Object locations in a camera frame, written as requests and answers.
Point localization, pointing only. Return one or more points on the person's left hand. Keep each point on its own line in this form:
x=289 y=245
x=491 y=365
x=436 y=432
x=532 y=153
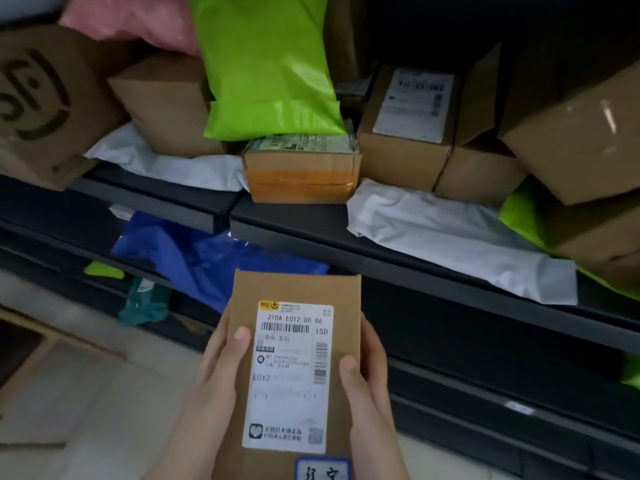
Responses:
x=215 y=374

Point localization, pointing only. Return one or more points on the person's right hand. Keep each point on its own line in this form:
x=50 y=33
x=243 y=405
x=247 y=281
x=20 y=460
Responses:
x=372 y=404

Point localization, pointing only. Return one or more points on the person's left thumb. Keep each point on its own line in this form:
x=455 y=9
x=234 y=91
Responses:
x=236 y=362

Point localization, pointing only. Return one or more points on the person's right thumb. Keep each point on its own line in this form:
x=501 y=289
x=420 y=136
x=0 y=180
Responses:
x=352 y=389

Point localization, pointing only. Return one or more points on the cardboard box with printed label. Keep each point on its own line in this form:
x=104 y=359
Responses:
x=292 y=294

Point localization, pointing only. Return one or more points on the person's right forearm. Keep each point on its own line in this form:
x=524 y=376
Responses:
x=380 y=462

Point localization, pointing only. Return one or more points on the person's left forearm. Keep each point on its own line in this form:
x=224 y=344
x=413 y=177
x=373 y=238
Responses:
x=182 y=452

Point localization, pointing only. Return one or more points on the blue bordered white tag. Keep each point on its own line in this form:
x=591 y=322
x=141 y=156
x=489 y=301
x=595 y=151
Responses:
x=324 y=469

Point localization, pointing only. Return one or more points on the blue mailer bag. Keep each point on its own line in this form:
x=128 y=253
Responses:
x=200 y=264

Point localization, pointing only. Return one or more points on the teal mailer bag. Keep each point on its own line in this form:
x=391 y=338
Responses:
x=145 y=302

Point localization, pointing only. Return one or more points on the black metal shelf unit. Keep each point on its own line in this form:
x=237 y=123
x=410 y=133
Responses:
x=450 y=334

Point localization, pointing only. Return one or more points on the small green mailer bag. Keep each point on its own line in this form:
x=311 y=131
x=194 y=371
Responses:
x=104 y=270

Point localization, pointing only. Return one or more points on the white shelf label sticker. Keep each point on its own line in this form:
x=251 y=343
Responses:
x=519 y=407

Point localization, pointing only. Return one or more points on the long white mailer bag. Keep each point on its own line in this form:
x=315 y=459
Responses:
x=450 y=234

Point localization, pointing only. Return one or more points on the tape wrapped orange cardboard box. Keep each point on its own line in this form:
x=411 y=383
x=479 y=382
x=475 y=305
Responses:
x=300 y=177

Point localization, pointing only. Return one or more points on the wooden pallet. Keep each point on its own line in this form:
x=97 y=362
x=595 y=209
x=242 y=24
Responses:
x=30 y=354

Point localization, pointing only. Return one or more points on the crumpled white mailer bag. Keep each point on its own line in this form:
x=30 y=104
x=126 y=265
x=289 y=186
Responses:
x=170 y=164

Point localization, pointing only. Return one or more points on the flat green mailer bag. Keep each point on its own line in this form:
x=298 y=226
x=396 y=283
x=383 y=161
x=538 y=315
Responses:
x=520 y=214

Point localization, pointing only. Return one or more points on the cardboard box with white label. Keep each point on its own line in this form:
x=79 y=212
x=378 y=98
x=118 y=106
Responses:
x=405 y=149

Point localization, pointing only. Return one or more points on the small plain cardboard box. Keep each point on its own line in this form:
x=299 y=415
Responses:
x=480 y=177

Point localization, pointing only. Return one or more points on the plain brown cardboard box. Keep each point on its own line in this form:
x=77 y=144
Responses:
x=165 y=109

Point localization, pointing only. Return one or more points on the green plastic bag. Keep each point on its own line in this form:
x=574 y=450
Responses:
x=631 y=370

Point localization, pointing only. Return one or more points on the dark brown cardboard box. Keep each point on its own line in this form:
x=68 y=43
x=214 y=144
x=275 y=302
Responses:
x=595 y=234

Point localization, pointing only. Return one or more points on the large bright green mailer bag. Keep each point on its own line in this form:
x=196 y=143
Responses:
x=270 y=69

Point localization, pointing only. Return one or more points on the upright cardboard box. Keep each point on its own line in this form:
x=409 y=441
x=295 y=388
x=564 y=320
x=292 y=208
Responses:
x=480 y=99

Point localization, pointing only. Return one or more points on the cardboard box with face print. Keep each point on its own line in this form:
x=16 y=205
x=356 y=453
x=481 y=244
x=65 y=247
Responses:
x=45 y=104

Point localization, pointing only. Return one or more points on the large taped cardboard box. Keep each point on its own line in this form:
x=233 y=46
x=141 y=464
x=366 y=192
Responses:
x=580 y=134

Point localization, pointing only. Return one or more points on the tall cardboard box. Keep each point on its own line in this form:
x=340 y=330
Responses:
x=345 y=34

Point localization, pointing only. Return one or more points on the pink mailer bag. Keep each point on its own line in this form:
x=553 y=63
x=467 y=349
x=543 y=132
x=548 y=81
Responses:
x=135 y=17

